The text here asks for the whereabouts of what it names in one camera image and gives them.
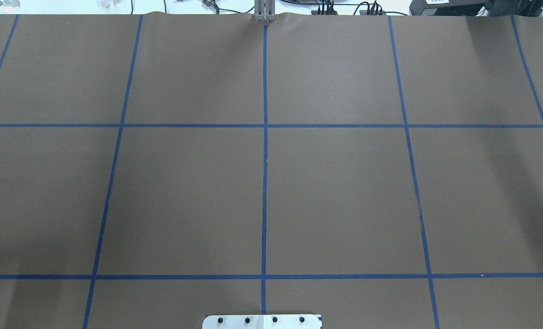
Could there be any brown paper table mat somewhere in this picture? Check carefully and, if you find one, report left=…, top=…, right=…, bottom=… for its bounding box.
left=0, top=12, right=543, bottom=329

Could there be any black power adapter box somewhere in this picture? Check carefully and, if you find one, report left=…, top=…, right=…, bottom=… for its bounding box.
left=409, top=0, right=488, bottom=16

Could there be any aluminium frame post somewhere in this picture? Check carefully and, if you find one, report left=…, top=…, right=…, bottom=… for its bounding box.
left=253, top=0, right=277, bottom=21

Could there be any white camera mast pedestal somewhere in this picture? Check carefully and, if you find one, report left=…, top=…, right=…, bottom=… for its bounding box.
left=202, top=314, right=323, bottom=329

